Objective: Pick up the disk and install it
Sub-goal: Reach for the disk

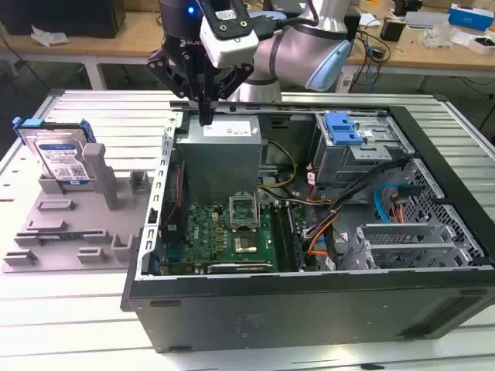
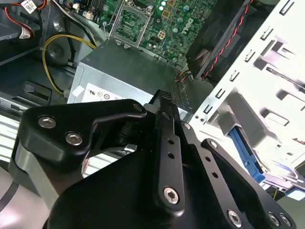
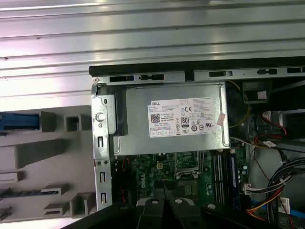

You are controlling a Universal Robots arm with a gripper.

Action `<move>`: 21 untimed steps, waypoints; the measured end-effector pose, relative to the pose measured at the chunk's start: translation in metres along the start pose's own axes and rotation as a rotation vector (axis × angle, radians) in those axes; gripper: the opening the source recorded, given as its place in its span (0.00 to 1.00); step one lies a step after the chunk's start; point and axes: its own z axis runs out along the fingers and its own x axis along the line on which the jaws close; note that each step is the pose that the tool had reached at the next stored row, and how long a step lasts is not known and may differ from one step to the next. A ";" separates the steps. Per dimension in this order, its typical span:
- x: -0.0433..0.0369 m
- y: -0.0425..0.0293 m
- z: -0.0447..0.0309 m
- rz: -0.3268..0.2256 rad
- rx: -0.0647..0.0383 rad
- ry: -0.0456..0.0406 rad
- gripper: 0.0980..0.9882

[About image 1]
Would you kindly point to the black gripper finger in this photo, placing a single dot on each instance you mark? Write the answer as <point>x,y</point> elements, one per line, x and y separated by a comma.
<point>236,81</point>
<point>170,73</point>

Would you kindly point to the hard disk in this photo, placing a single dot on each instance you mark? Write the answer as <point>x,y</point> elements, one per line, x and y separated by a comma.
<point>58,154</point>

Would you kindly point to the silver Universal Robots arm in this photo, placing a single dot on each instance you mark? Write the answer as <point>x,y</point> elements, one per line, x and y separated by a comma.
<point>294,50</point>

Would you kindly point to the grey metal disk bay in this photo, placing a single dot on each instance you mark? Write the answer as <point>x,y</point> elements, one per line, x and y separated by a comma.
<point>406,253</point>

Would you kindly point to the wooden desk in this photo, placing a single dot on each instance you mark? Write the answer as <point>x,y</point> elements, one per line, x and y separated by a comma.
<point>135,38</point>

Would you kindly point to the grey power supply unit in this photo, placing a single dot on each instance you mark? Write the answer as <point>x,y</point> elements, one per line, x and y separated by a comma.
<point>216,166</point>

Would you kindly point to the dark laptop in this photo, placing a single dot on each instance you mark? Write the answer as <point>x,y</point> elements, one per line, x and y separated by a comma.
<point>288,4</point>

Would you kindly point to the white power socket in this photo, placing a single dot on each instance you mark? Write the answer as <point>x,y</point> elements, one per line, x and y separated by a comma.
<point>346,83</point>

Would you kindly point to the blue plastic drive latch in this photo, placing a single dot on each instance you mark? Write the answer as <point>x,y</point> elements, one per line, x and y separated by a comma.
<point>340,131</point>

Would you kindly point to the large black box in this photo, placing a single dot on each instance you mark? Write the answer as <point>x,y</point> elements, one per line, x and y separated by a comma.
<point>62,17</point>

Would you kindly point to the white crumpled bag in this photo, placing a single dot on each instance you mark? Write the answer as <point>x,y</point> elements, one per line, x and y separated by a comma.
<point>48,38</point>

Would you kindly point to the grey metal drive cage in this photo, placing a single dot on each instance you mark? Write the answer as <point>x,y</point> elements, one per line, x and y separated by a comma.
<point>340,162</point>

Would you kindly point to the green motherboard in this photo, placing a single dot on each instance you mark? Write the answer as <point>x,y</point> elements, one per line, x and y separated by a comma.
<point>205,232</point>

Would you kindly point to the CPU socket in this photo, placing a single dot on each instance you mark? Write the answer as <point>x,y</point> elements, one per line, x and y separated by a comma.
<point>243,244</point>

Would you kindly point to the small black box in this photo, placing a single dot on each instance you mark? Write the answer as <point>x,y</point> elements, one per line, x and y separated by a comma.
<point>391,30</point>

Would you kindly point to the black RAM slot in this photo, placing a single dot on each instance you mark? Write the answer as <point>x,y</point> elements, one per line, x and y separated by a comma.
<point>279,239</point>

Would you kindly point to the installed RAM stick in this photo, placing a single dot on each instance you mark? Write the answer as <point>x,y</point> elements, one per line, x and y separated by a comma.
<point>294,239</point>

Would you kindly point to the grey parts rack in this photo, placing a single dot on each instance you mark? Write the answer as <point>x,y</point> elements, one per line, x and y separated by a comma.
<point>77,216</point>

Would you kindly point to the black graphics card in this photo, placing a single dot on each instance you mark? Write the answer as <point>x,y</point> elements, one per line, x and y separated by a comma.
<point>239,267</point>

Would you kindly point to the grey flat box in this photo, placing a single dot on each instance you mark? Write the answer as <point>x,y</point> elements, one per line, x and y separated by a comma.
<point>425,19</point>

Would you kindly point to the RAM stick blue label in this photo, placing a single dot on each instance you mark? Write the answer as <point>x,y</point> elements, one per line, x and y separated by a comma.
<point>50,235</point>

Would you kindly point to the black PC case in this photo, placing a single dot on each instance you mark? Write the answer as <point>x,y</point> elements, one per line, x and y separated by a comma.
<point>270,317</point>

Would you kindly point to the blue cardboard box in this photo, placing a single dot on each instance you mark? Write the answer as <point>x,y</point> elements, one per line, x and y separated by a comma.
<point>470,17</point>

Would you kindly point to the white box black inlay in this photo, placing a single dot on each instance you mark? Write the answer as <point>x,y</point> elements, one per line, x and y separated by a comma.
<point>481,46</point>

